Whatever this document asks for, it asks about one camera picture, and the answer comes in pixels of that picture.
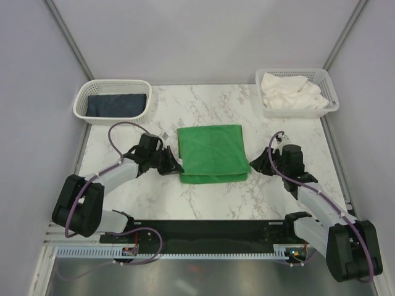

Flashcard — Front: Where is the white slotted cable duct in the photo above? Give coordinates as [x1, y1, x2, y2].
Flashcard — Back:
[56, 246, 288, 260]

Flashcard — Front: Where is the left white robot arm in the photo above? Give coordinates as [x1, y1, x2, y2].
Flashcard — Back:
[51, 133, 184, 243]

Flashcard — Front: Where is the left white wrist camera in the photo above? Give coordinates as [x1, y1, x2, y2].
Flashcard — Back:
[160, 132, 169, 141]

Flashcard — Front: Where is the left white plastic basket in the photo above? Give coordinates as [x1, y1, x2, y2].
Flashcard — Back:
[73, 80, 152, 126]

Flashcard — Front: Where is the right white plastic basket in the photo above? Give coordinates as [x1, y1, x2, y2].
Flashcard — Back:
[256, 68, 339, 118]

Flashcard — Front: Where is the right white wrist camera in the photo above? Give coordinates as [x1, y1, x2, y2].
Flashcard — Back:
[275, 133, 290, 150]

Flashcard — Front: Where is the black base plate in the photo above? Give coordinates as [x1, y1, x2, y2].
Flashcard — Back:
[98, 219, 318, 255]

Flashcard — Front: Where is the white plastic basket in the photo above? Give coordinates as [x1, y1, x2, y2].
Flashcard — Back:
[73, 80, 152, 126]
[256, 68, 339, 118]

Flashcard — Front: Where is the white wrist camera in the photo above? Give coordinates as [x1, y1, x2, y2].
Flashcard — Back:
[160, 132, 169, 141]
[275, 133, 290, 150]

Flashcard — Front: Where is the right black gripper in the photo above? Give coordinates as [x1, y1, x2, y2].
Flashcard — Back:
[249, 147, 288, 178]

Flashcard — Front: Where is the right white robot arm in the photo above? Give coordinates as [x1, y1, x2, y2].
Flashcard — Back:
[250, 144, 383, 282]

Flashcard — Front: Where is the dark blue towel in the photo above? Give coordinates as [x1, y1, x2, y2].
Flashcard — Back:
[86, 94, 147, 118]

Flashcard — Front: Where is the white towel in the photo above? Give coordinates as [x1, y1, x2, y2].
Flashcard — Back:
[260, 72, 329, 110]

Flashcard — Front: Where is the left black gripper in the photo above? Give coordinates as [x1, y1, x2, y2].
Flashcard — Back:
[148, 146, 183, 176]

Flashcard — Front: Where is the green towel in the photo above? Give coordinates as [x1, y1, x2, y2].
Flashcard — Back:
[177, 125, 251, 184]

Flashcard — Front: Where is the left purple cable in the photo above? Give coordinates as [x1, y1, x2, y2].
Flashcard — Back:
[64, 122, 149, 239]

